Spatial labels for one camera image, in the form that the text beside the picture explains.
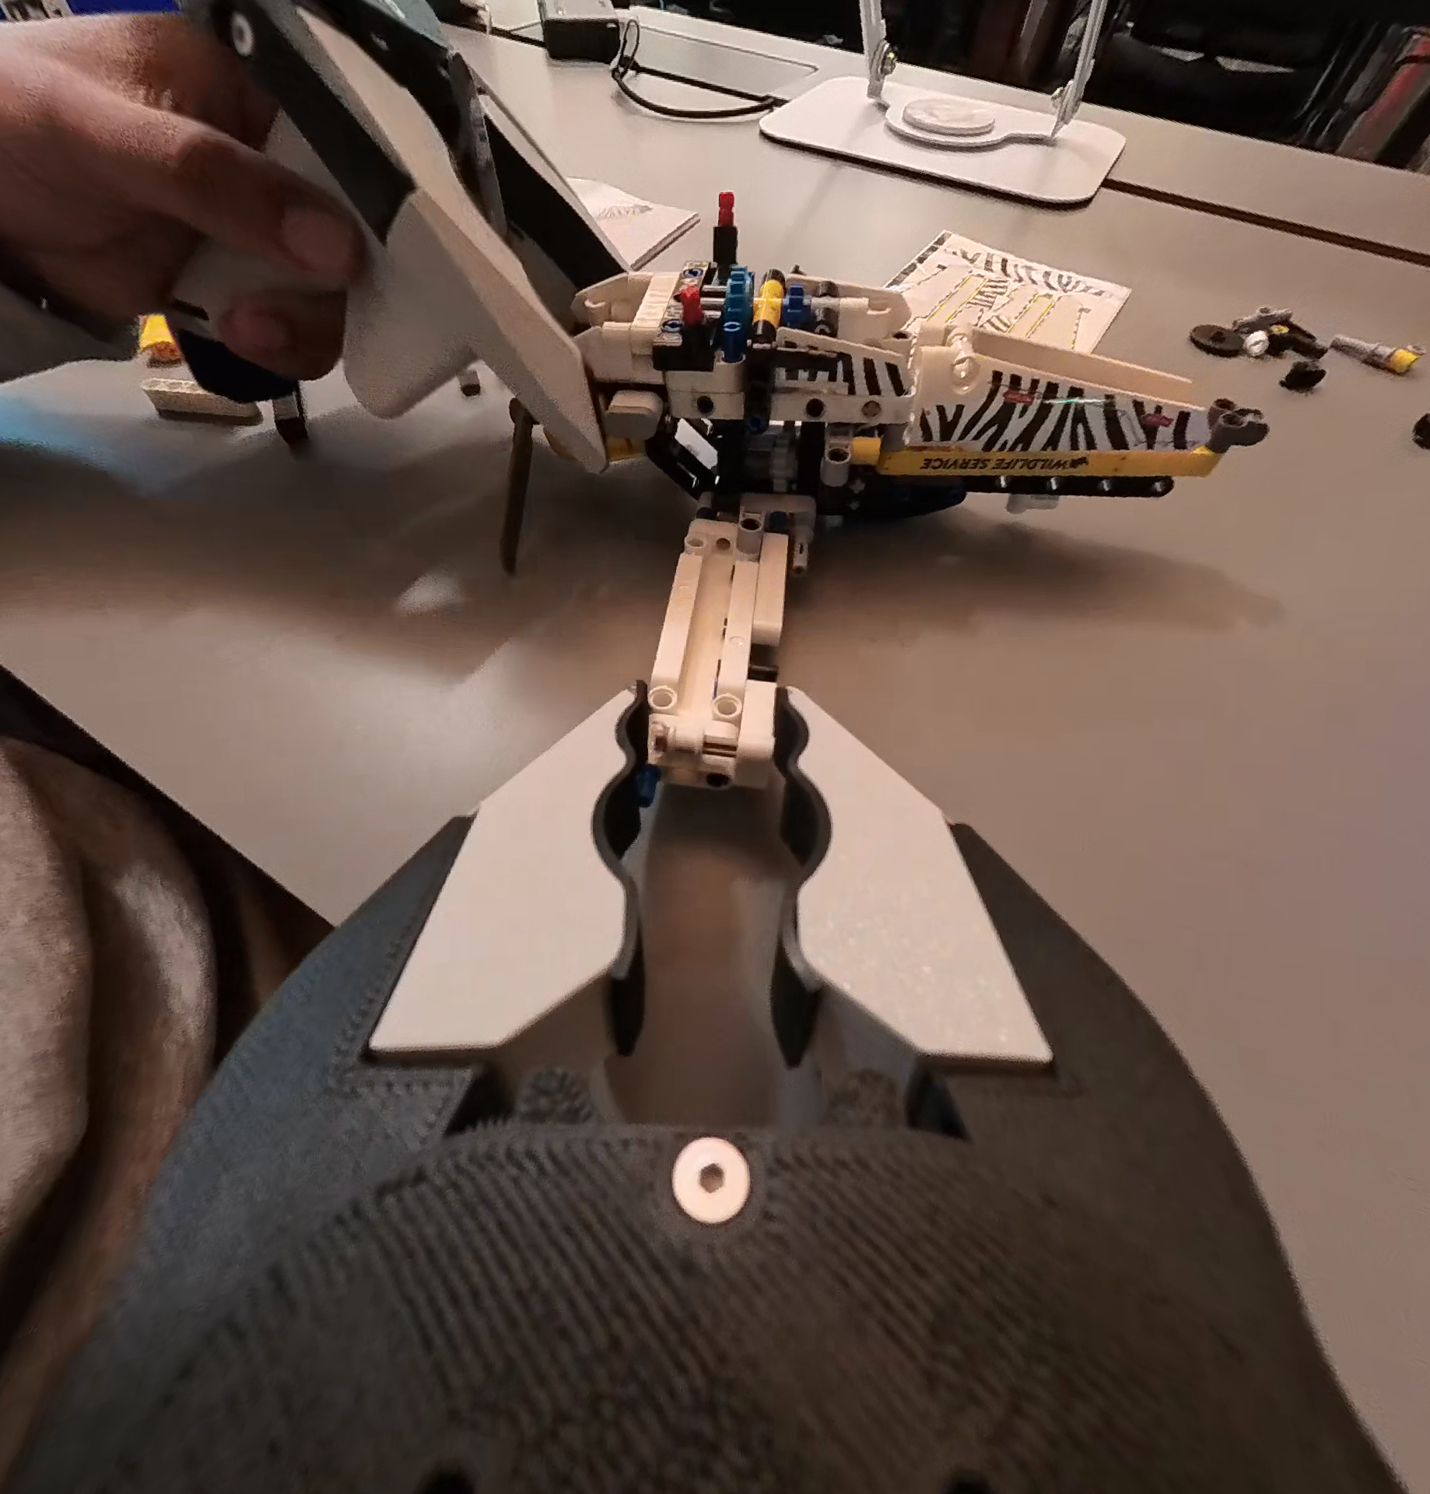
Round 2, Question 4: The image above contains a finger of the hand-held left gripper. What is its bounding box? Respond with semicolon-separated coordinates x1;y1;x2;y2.
449;52;626;284
301;0;612;471

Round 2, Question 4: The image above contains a black cable loop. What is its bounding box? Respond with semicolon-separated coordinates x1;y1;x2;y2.
611;24;827;122

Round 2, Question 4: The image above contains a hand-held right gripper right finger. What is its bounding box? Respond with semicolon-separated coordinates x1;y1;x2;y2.
779;687;1056;1074

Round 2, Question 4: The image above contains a person's left hand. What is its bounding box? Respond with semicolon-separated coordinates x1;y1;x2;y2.
0;12;367;386

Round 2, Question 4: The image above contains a white lego wing assembly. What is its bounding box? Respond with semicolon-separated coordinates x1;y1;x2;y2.
644;501;809;797

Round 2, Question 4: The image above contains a long white lego beam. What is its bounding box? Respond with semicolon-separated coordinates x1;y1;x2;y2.
144;374;264;424

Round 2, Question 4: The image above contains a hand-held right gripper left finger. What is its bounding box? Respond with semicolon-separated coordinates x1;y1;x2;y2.
367;687;656;1066

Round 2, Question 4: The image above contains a lego instruction booklet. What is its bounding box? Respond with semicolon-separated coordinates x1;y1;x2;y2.
572;177;704;274

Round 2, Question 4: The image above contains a zebra-striped lego aeroplane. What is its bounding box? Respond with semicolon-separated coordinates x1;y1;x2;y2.
499;190;1272;577

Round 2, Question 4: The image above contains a black grey lego subassembly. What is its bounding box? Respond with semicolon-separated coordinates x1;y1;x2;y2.
1191;304;1331;362

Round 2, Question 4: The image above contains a grey desk cable hatch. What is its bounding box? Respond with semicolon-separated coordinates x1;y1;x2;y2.
616;22;821;119

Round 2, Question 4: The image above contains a dark storage unit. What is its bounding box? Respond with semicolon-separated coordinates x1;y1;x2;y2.
1089;0;1430;177

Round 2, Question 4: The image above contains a black battery charger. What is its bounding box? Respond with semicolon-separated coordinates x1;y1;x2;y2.
539;0;626;62

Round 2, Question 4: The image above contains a zebra-striped sticker sheet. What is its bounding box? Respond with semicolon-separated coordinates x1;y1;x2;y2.
884;229;1136;354

